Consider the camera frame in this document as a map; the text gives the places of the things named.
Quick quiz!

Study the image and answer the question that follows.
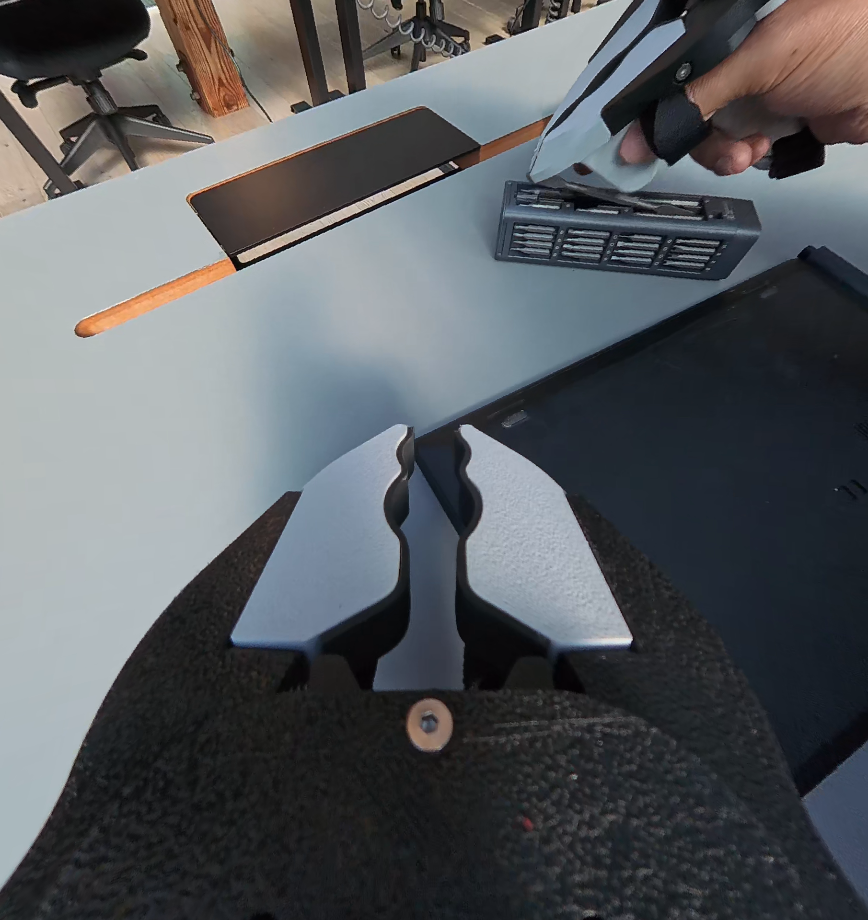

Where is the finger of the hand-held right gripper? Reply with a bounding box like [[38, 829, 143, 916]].
[[527, 20, 688, 184], [547, 0, 686, 146]]

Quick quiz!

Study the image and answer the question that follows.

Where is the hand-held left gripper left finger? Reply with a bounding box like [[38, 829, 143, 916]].
[[229, 424, 415, 661]]

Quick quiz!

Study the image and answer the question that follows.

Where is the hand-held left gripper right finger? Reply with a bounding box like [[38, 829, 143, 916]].
[[454, 424, 635, 661]]

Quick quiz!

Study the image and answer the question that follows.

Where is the steel pry tool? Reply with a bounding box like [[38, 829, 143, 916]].
[[563, 180, 701, 214]]

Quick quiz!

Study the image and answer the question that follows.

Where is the black laptop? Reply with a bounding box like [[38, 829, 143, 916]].
[[414, 248, 868, 797]]

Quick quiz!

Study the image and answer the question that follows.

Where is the grey screwdriver bit tray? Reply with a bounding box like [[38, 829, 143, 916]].
[[494, 180, 763, 283]]

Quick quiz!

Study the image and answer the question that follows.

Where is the dark grey screwdriver handle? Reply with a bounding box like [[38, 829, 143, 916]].
[[799, 244, 868, 317]]

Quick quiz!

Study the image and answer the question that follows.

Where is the black framed wooden desk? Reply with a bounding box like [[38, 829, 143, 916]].
[[289, 0, 368, 114]]

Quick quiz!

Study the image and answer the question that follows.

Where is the set of steel screwdriver bits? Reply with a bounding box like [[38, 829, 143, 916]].
[[509, 185, 726, 273]]

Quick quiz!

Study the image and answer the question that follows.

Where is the black office chair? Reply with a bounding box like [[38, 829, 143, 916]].
[[0, 0, 217, 200], [362, 0, 472, 73]]

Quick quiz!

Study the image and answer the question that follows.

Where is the grey coiled cable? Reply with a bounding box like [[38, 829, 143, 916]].
[[358, 0, 458, 60]]

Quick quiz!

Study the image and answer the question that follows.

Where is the black desk cable flap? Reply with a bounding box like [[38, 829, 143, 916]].
[[188, 106, 483, 270]]

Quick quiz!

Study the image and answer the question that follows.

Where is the wooden post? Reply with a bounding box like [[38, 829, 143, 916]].
[[153, 0, 253, 119]]

